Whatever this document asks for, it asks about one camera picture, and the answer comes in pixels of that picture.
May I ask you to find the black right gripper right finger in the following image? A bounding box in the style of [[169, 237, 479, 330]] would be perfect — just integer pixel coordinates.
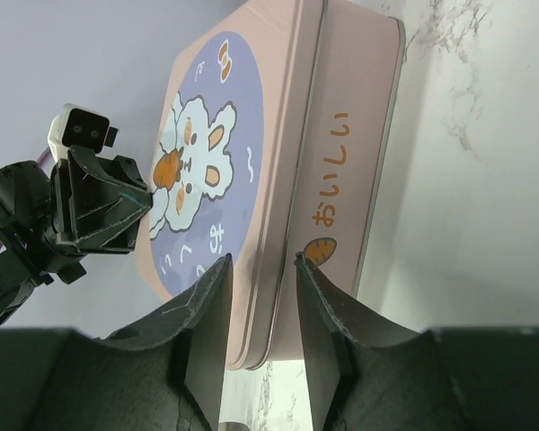
[[296, 256, 539, 430]]

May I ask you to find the pink chocolate box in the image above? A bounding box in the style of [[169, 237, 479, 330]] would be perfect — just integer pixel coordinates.
[[259, 1, 404, 364]]

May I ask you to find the pink box lid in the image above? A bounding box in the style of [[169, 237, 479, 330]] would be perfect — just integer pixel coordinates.
[[136, 1, 328, 370]]

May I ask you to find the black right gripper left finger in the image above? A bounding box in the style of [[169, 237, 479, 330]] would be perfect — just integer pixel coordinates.
[[0, 256, 233, 430]]

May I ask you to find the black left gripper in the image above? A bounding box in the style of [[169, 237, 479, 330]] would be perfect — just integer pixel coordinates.
[[0, 145, 153, 286]]

